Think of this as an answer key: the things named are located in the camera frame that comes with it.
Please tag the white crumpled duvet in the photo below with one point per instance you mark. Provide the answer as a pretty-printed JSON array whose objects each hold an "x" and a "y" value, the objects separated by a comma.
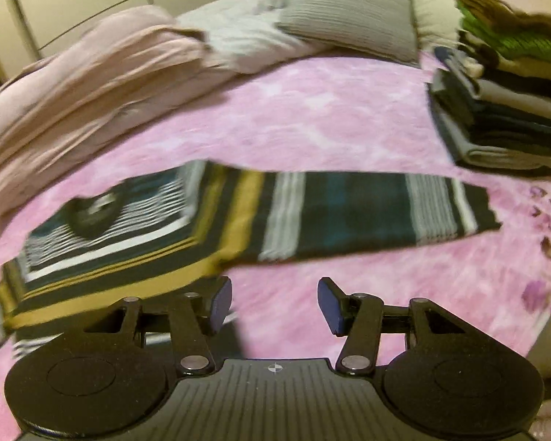
[{"x": 238, "y": 27}]

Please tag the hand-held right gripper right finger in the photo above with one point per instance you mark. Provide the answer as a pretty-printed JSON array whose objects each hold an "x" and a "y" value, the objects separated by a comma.
[{"x": 329, "y": 307}]

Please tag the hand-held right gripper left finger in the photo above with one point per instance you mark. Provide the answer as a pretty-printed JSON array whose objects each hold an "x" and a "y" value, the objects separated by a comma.
[{"x": 221, "y": 304}]

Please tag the folded beige pink duvet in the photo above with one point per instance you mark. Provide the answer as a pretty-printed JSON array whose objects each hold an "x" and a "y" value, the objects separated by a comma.
[{"x": 82, "y": 82}]

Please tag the stack of folded clothes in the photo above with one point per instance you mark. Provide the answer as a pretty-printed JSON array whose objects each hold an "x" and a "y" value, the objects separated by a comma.
[{"x": 500, "y": 101}]

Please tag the grey ribbed pillow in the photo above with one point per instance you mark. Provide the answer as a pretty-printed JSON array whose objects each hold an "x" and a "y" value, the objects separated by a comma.
[{"x": 349, "y": 14}]

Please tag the pink floral blanket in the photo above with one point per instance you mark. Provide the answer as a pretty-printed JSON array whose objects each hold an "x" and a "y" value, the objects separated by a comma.
[{"x": 330, "y": 115}]

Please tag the cream wardrobe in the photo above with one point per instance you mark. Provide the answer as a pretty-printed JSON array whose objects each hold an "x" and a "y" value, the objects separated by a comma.
[{"x": 73, "y": 0}]

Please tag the striped dark green sweater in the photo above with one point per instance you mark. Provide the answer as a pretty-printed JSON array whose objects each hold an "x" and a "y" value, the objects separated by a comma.
[{"x": 165, "y": 234}]

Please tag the cream pillow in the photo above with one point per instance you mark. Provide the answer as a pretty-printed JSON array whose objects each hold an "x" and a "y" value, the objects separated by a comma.
[{"x": 436, "y": 9}]

